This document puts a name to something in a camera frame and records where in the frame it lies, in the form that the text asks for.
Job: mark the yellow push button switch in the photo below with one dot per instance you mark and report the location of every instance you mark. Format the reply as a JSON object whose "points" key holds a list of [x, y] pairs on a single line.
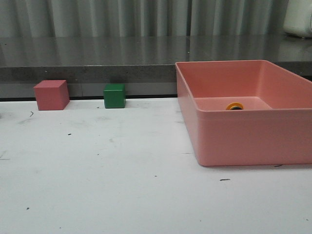
{"points": [[235, 106]]}

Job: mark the green cube block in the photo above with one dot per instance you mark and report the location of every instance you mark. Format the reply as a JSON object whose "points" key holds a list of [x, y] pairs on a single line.
{"points": [[114, 96]]}

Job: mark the grey stone counter ledge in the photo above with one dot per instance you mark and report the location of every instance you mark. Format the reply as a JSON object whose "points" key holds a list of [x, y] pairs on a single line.
{"points": [[145, 65]]}

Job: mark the pink cube block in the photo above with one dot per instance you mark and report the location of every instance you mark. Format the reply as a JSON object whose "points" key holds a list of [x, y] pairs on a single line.
{"points": [[51, 95]]}

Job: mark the pink plastic bin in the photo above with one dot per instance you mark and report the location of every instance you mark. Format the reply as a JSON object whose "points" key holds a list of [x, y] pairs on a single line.
{"points": [[275, 126]]}

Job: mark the grey pleated curtain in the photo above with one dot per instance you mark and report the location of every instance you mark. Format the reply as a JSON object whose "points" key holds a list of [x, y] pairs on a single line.
{"points": [[140, 18]]}

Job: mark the white appliance in background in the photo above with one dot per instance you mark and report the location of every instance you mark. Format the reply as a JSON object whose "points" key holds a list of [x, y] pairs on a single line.
{"points": [[298, 18]]}

